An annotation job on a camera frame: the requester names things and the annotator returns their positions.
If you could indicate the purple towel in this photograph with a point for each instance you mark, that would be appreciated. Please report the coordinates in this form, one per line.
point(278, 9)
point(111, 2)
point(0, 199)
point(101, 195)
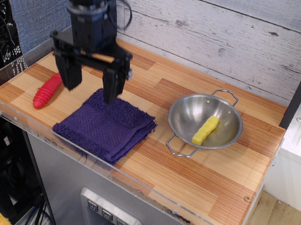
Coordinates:
point(108, 131)

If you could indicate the red handled metal spoon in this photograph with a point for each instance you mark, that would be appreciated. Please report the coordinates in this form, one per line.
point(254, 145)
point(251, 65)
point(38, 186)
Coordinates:
point(46, 92)

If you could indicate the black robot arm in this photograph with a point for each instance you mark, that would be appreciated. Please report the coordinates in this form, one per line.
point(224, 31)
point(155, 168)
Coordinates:
point(89, 8)

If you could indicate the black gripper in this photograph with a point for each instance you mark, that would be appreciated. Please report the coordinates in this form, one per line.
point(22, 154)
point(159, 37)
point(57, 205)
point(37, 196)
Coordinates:
point(92, 42)

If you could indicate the clear acrylic table guard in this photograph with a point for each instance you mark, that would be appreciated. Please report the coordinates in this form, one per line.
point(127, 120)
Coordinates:
point(162, 180)

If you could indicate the yellow toy fry piece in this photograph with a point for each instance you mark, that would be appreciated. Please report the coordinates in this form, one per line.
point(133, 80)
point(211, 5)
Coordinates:
point(205, 130)

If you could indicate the silver dispenser button panel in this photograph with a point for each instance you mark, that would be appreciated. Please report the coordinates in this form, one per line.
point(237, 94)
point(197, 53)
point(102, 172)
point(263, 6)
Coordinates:
point(99, 211)

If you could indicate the white ribbed box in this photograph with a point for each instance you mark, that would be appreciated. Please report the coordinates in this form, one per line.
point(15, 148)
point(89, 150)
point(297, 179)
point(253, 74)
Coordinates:
point(283, 179)

